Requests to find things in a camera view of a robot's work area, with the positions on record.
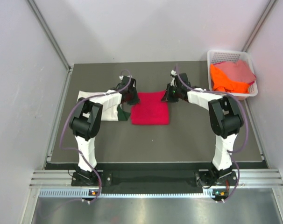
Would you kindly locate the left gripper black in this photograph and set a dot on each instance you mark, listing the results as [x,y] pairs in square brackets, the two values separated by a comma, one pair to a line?
[136,100]

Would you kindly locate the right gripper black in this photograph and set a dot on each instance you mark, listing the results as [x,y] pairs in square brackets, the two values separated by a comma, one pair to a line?
[166,97]

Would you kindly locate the crimson red t-shirt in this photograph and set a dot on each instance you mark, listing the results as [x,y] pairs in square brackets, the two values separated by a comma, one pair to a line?
[150,110]

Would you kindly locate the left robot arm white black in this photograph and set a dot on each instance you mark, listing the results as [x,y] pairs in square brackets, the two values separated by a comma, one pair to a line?
[86,120]

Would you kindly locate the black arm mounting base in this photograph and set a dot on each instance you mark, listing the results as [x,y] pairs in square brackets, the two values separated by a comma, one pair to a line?
[156,172]

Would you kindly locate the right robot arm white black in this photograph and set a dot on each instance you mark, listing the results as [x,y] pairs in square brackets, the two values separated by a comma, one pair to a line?
[225,119]

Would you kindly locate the dark grey table mat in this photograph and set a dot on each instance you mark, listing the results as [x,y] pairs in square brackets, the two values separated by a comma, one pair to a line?
[187,138]

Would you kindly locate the folded dark green t-shirt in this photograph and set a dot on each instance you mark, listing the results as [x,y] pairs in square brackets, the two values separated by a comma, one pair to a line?
[122,115]

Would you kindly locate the folded white t-shirt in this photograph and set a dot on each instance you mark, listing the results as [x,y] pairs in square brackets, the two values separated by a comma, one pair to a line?
[109,100]

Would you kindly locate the orange t-shirt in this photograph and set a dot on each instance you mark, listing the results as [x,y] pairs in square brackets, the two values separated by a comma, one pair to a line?
[222,83]

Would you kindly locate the white plastic basket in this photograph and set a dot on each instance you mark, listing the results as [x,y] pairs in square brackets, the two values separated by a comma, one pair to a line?
[217,56]

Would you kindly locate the pink t-shirt in basket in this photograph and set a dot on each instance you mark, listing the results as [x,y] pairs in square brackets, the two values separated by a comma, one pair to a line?
[237,71]

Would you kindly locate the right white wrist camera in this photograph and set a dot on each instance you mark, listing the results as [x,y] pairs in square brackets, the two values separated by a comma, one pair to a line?
[173,74]

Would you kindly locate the grey slotted cable duct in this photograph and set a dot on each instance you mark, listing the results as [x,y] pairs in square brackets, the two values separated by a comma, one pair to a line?
[91,193]

